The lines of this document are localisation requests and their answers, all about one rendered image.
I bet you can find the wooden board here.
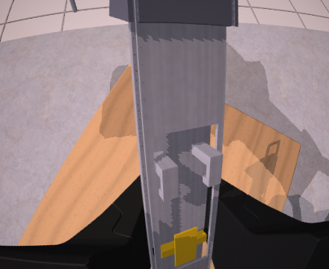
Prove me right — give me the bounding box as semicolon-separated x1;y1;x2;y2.
18;63;301;246

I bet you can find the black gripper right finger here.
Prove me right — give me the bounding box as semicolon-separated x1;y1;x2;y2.
212;179;329;269

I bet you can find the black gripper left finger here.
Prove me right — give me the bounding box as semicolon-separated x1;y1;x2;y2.
0;176;150;269

